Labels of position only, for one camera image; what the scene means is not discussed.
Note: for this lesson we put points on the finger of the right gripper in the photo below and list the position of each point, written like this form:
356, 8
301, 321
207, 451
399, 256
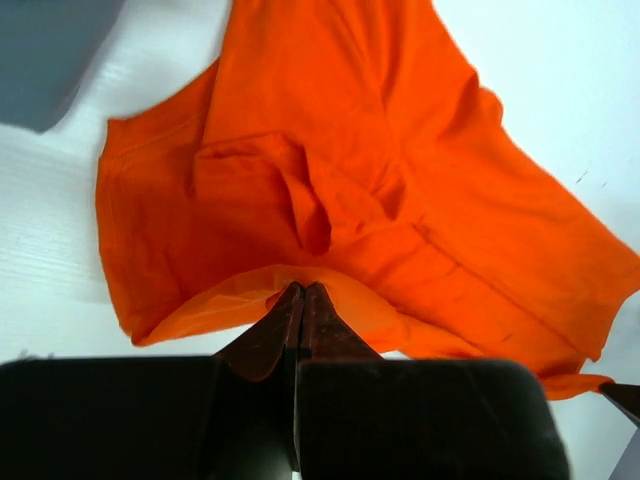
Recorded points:
624, 397

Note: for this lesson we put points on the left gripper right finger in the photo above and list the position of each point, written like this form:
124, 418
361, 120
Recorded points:
360, 416

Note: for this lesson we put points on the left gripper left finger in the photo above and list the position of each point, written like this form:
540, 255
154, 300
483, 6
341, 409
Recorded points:
222, 416

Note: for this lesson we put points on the orange t shirt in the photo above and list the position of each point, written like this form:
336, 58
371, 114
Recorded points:
350, 143

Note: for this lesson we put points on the grey-blue bottom t shirt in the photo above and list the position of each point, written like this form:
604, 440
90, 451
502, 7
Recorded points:
46, 48

